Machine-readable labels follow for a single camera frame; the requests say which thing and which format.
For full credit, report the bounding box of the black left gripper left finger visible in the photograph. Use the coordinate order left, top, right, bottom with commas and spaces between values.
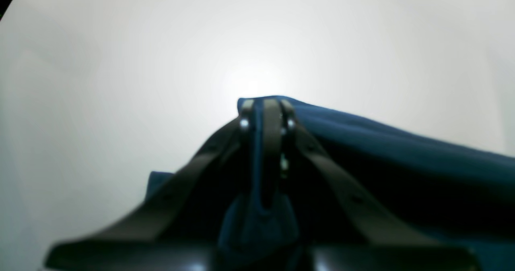
44, 99, 255, 271

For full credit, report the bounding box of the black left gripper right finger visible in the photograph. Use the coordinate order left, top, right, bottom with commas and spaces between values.
262, 98, 481, 271

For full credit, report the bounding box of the dark blue T-shirt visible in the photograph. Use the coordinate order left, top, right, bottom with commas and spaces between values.
146, 95, 515, 271

